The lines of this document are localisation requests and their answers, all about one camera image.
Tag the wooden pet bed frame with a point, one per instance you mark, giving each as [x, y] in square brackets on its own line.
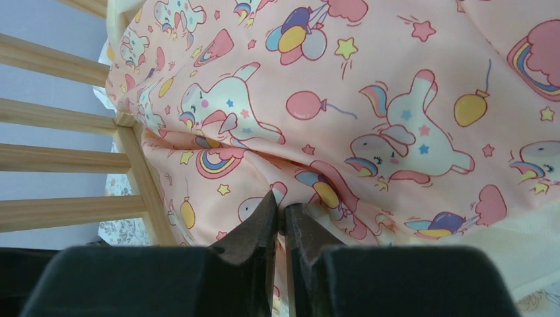
[67, 162]

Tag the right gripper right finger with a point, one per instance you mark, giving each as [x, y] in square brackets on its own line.
[329, 278]

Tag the floral table mat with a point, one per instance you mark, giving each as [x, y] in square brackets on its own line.
[123, 232]

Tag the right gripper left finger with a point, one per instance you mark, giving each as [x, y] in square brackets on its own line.
[231, 277]

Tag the pink patterned bed cushion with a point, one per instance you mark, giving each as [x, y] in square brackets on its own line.
[400, 122]

